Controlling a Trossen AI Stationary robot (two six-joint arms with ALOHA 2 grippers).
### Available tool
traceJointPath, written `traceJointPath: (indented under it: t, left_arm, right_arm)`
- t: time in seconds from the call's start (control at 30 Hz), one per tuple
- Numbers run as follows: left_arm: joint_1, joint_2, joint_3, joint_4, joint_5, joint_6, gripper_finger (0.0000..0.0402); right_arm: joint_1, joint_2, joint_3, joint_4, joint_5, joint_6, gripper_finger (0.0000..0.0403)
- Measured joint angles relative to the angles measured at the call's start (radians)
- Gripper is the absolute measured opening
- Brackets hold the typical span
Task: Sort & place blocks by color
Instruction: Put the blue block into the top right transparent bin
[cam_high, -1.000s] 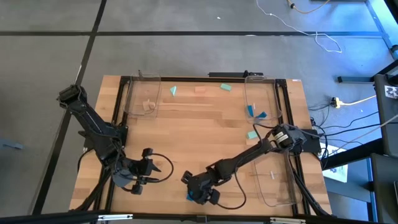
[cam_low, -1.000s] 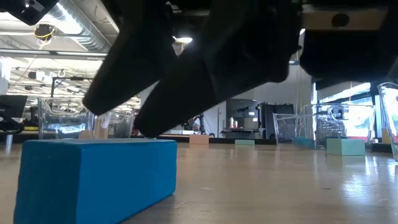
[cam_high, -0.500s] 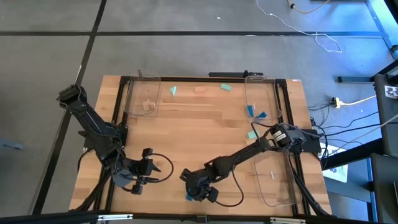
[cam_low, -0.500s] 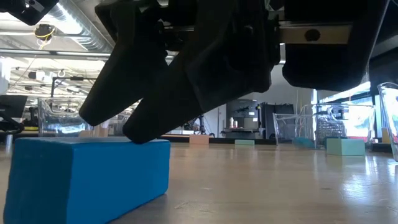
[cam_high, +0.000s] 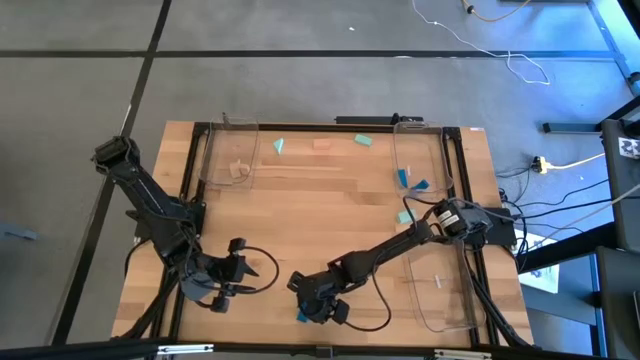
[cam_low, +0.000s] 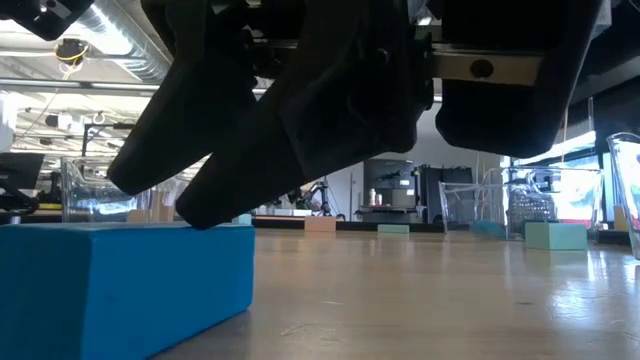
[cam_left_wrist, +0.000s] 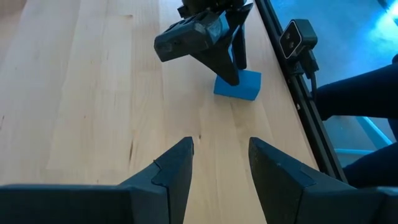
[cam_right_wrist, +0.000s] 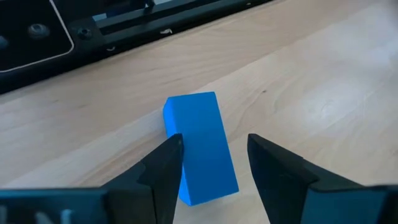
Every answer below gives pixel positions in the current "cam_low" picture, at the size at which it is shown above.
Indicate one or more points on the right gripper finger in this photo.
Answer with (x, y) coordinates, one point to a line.
(325, 110)
(180, 115)

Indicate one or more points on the clear plastic bin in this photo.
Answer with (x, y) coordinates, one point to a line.
(460, 200)
(90, 200)

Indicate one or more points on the natural wood arch block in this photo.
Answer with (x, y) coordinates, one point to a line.
(138, 217)

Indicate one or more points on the tan cardboard block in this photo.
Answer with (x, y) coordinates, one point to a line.
(320, 224)

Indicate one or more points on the thin mint green block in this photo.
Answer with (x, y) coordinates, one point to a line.
(393, 229)

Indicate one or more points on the long blue block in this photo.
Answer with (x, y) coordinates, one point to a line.
(125, 290)

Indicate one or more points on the background black robot arm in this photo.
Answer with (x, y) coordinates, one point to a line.
(325, 200)

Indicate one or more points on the long ceiling light bar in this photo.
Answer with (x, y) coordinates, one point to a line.
(75, 85)

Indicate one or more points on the black cabinet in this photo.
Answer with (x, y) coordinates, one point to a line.
(445, 175)
(395, 172)

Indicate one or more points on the white bottle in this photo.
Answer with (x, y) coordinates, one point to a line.
(379, 199)
(372, 197)

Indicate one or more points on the yellow container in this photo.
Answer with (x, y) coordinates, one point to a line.
(619, 217)

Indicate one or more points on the black monitor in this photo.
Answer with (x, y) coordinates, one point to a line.
(20, 170)

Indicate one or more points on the black gantry frame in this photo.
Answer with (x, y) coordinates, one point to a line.
(87, 140)

